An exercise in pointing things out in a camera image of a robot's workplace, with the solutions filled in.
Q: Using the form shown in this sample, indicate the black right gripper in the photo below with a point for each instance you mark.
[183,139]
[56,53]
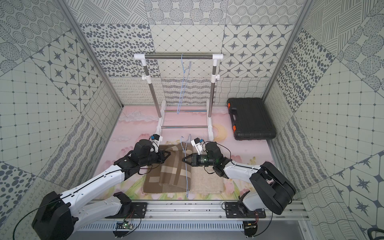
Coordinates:
[194,160]

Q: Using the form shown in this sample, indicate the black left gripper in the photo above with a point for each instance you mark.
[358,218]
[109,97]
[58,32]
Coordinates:
[159,156]

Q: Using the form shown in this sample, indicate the brown plaid scarf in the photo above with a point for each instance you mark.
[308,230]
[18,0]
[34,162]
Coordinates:
[173,176]

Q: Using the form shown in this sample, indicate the beige scarf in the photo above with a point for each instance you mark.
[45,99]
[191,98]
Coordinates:
[204,183]

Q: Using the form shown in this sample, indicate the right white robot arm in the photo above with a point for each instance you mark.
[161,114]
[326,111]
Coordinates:
[273,191]

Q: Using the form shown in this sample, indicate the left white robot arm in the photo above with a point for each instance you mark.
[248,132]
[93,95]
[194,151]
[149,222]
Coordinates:
[60,215]

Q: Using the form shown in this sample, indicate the pink floral table mat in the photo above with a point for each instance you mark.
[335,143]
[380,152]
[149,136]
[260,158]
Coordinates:
[140,122]

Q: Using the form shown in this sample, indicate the white steel clothes rack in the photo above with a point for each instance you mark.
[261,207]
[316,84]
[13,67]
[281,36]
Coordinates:
[161,109]

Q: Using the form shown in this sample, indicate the black plastic tool case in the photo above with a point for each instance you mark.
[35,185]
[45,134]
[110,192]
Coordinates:
[250,119]

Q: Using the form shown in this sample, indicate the green circuit board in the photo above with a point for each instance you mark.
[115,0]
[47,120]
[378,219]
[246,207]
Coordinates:
[124,226]

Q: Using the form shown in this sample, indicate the right controller board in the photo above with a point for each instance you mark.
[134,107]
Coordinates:
[250,228]

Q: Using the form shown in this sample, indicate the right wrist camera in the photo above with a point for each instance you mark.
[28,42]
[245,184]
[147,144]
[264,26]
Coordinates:
[197,143]

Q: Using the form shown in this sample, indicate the aluminium mounting rail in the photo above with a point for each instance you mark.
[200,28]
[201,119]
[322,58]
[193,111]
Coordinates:
[206,216]

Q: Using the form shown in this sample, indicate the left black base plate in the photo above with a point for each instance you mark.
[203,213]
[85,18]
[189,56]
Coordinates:
[135,210]

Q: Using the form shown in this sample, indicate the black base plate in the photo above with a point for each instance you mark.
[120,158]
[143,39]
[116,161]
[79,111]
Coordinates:
[235,210]
[135,210]

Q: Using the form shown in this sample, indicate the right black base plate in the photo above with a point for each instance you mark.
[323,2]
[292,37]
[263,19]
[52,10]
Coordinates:
[235,210]

